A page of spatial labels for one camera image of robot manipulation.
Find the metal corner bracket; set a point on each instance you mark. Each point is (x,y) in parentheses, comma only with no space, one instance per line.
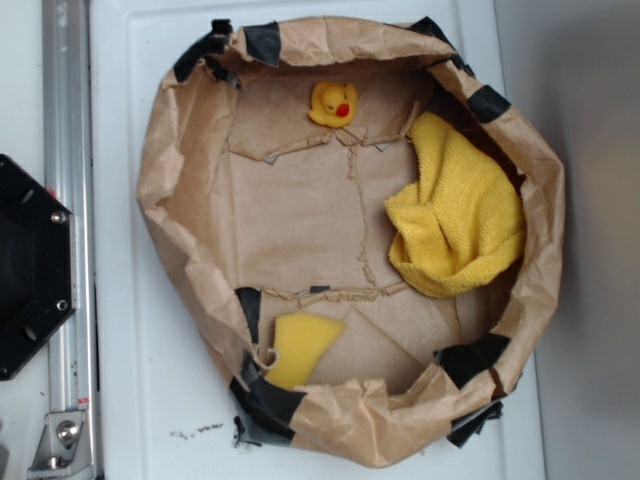
(64,447)

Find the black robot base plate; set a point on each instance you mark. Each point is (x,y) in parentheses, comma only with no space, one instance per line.
(36,267)

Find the yellow rubber duck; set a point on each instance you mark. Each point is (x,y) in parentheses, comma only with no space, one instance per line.
(333,104)

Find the yellow sponge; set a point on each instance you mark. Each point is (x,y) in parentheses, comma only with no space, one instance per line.
(300,340)

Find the aluminium extrusion rail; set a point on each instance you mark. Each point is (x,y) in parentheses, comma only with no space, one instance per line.
(73,349)

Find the brown paper bag tray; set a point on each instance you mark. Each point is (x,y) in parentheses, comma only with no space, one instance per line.
(256,212)

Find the yellow microfiber cloth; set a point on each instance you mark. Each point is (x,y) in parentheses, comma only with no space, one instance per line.
(462,223)

